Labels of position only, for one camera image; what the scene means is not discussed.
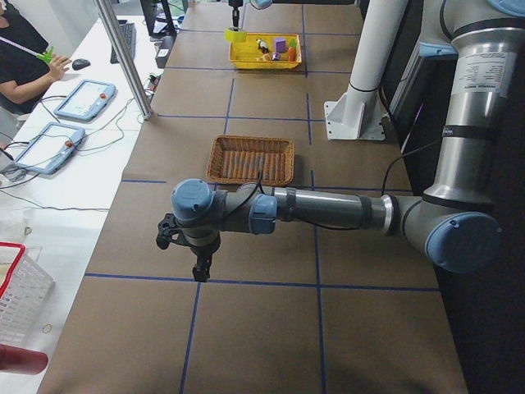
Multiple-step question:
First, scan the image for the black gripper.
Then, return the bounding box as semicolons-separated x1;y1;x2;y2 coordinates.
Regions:
228;0;242;29
190;237;221;282

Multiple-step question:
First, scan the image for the yellow tape roll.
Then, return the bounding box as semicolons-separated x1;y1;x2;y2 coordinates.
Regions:
224;27;247;44

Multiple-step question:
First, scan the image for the yellow wicker tray basket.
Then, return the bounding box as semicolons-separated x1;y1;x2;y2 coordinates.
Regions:
229;33;303;70

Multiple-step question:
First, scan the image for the brown wicker basket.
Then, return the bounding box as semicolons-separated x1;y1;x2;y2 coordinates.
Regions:
207;135;294;186

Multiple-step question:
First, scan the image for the white plastic basket red rim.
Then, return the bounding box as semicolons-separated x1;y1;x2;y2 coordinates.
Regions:
1;242;54;347

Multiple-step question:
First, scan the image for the person's hand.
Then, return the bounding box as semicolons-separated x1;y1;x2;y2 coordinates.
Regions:
48;54;72;81

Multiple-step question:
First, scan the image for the toy panda figure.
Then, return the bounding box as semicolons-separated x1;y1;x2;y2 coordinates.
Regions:
256;39;270;54

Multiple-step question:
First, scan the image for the toy croissant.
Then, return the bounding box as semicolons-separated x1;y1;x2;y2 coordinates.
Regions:
256;53;272;62

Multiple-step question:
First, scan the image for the purple cube block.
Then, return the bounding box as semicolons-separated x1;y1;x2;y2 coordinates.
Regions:
273;36;287;53

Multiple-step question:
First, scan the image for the orange toy carrot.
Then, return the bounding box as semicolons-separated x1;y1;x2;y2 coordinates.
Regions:
287;39;297;62

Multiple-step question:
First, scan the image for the black keyboard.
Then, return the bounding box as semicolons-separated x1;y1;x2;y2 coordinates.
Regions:
109;22;136;64

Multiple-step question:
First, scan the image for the black computer mouse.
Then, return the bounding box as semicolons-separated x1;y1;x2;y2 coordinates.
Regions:
71;58;91;71

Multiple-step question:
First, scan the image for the far teach pendant tablet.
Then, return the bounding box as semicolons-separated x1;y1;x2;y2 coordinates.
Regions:
53;80;116;122

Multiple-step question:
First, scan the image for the teach pendant tablet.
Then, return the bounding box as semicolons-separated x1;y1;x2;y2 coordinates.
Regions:
15;122;85;175
53;80;116;122

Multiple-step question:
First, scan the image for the near teach pendant tablet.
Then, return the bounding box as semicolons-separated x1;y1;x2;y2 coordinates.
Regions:
15;122;85;175

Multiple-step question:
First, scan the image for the red cylinder object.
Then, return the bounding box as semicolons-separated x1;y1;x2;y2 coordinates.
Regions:
1;344;48;375

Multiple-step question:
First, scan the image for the person in black shirt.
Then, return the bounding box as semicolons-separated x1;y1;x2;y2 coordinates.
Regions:
1;1;56;115

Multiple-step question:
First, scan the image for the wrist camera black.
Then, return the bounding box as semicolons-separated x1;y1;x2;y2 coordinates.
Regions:
156;213;187;250

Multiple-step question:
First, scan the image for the aluminium frame post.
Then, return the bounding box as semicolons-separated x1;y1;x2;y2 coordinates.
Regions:
94;0;153;121

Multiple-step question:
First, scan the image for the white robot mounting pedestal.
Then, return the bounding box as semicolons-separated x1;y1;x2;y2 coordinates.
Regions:
324;0;408;141

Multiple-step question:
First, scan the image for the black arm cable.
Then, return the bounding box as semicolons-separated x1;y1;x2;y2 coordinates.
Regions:
221;147;446;231

